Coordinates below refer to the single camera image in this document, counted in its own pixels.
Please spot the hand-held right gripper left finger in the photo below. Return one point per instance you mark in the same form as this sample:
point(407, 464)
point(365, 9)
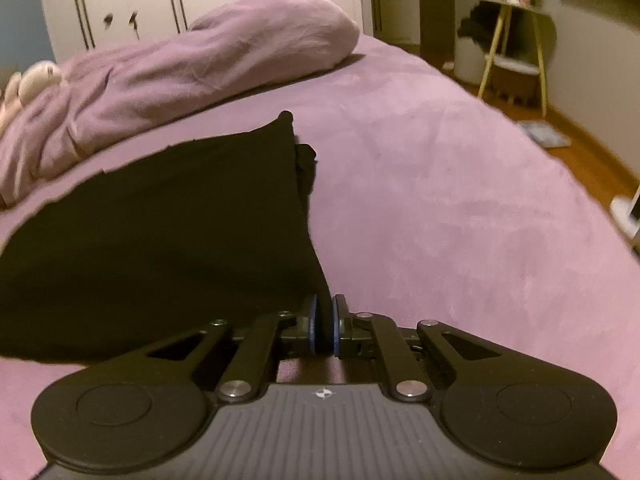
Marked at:
point(313, 327)

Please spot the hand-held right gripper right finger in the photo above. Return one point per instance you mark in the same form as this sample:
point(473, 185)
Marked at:
point(341, 327)

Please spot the black long-sleeved shirt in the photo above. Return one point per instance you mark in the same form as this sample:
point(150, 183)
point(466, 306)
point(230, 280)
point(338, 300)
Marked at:
point(165, 240)

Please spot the printed paper sheet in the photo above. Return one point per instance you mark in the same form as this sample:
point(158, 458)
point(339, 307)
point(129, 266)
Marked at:
point(542, 135)

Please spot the crumpled purple duvet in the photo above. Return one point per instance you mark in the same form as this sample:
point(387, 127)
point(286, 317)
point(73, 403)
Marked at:
point(200, 70)

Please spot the brown footed pot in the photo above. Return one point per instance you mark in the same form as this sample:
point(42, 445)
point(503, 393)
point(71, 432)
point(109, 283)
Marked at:
point(515, 77)

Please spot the white box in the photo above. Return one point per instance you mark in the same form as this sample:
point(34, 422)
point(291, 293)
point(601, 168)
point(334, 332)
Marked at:
point(629, 215)

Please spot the dark cloth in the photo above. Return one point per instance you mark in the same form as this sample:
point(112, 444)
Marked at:
point(480, 27)

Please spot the brown wooden door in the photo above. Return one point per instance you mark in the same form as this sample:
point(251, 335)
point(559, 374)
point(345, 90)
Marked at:
point(436, 5)

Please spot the small wooden side table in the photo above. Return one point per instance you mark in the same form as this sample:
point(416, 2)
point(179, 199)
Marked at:
point(520, 7)

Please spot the pink plush toy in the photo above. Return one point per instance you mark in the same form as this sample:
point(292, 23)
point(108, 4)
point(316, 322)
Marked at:
point(30, 87)

